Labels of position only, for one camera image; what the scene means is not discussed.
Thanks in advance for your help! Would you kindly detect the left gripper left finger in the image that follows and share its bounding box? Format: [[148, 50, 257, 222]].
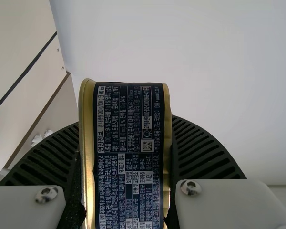
[[0, 121, 86, 229]]

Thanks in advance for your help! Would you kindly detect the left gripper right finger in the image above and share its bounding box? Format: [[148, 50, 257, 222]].
[[164, 114, 286, 229]]

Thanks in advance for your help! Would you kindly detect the rectangular tin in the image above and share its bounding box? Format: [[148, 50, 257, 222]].
[[77, 78, 174, 229]]

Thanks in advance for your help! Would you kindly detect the black strip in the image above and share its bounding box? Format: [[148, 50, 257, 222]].
[[0, 31, 58, 118]]

